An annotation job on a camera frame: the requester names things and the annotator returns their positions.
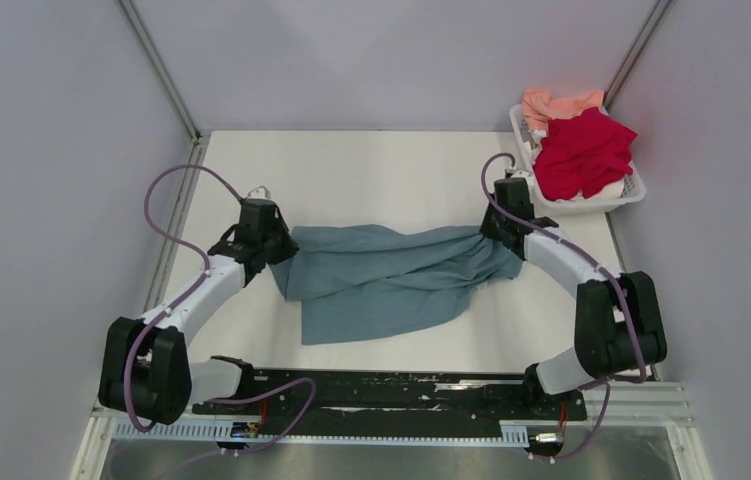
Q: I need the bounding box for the left aluminium frame post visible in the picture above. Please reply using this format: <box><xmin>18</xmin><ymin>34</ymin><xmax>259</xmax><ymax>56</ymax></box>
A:
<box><xmin>116</xmin><ymin>0</ymin><xmax>202</xmax><ymax>144</ymax></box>

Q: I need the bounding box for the red t-shirt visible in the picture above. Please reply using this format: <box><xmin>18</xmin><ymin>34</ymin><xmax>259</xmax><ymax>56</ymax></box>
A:
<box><xmin>533</xmin><ymin>107</ymin><xmax>637</xmax><ymax>201</ymax></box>

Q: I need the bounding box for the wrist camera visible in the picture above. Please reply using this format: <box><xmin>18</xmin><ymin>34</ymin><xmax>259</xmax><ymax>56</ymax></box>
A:
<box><xmin>246</xmin><ymin>185</ymin><xmax>272</xmax><ymax>200</ymax></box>
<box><xmin>505</xmin><ymin>168</ymin><xmax>534</xmax><ymax>182</ymax></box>

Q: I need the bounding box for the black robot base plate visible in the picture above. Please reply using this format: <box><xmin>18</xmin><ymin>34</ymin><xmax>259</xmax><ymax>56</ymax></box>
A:
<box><xmin>126</xmin><ymin>357</ymin><xmax>655</xmax><ymax>460</ymax></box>

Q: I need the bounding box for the aluminium frame post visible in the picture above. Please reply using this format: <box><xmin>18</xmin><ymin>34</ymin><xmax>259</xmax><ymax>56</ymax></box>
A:
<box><xmin>116</xmin><ymin>0</ymin><xmax>202</xmax><ymax>144</ymax></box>
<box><xmin>603</xmin><ymin>0</ymin><xmax>675</xmax><ymax>111</ymax></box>

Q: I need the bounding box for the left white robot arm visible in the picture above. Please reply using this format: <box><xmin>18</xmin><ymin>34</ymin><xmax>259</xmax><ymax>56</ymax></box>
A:
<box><xmin>98</xmin><ymin>198</ymin><xmax>298</xmax><ymax>426</ymax></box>

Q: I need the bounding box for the white slotted cable duct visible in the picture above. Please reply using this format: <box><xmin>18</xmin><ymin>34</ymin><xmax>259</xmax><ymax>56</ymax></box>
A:
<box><xmin>111</xmin><ymin>420</ymin><xmax>530</xmax><ymax>448</ymax></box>

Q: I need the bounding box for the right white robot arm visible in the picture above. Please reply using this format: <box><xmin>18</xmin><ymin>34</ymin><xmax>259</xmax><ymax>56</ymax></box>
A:
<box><xmin>480</xmin><ymin>177</ymin><xmax>668</xmax><ymax>418</ymax></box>

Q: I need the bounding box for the peach orange t-shirt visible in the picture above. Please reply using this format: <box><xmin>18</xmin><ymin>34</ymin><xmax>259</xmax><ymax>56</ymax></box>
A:
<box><xmin>522</xmin><ymin>88</ymin><xmax>605</xmax><ymax>130</ymax></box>

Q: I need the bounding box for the aluminium front rail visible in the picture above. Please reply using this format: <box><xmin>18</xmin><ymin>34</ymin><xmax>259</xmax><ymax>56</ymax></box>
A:
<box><xmin>91</xmin><ymin>372</ymin><xmax>698</xmax><ymax>429</ymax></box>

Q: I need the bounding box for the white plastic laundry basket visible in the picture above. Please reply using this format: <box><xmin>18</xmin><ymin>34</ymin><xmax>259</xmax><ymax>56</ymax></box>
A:
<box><xmin>509</xmin><ymin>104</ymin><xmax>646</xmax><ymax>216</ymax></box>

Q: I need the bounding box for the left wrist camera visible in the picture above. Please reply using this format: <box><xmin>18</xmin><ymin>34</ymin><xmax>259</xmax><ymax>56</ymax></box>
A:
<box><xmin>246</xmin><ymin>185</ymin><xmax>272</xmax><ymax>200</ymax></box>

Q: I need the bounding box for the right aluminium frame post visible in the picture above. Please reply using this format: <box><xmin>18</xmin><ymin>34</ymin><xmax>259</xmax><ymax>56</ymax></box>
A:
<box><xmin>603</xmin><ymin>0</ymin><xmax>675</xmax><ymax>111</ymax></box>

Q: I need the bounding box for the teal blue t-shirt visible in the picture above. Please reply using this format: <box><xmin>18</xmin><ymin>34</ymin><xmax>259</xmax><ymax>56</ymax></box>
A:
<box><xmin>271</xmin><ymin>225</ymin><xmax>523</xmax><ymax>345</ymax></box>

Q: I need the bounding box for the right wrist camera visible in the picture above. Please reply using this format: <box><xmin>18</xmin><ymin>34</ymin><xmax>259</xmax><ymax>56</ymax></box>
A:
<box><xmin>505</xmin><ymin>168</ymin><xmax>534</xmax><ymax>182</ymax></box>

